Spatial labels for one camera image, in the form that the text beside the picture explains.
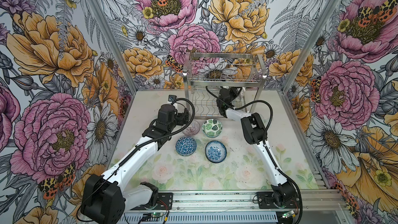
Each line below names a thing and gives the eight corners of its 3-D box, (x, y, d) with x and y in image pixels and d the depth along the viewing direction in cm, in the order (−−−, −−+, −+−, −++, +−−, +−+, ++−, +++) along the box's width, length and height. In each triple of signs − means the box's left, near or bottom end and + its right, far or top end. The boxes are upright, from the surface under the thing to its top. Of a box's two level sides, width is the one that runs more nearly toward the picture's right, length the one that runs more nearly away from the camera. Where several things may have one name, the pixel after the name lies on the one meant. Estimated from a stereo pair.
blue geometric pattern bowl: (174, 152, 91) (173, 148, 87) (181, 138, 97) (180, 133, 93) (192, 159, 89) (191, 155, 85) (198, 144, 95) (198, 140, 91)
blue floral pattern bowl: (205, 165, 87) (205, 160, 82) (204, 146, 94) (205, 140, 89) (226, 165, 87) (227, 160, 82) (224, 146, 94) (225, 140, 89)
